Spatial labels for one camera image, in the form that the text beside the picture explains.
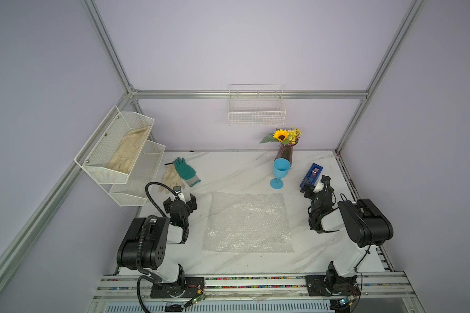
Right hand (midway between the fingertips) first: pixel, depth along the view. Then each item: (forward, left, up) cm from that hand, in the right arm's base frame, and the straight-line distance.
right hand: (316, 182), depth 95 cm
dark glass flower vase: (+16, +14, +6) cm, 22 cm away
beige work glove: (+10, +77, -7) cm, 78 cm away
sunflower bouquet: (+16, +15, +16) cm, 27 cm away
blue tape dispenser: (+5, 0, -2) cm, 6 cm away
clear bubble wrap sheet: (-17, +34, -8) cm, 39 cm away
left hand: (-6, +67, -3) cm, 68 cm away
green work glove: (+15, +69, -8) cm, 71 cm away
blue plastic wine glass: (+4, +18, +6) cm, 19 cm away
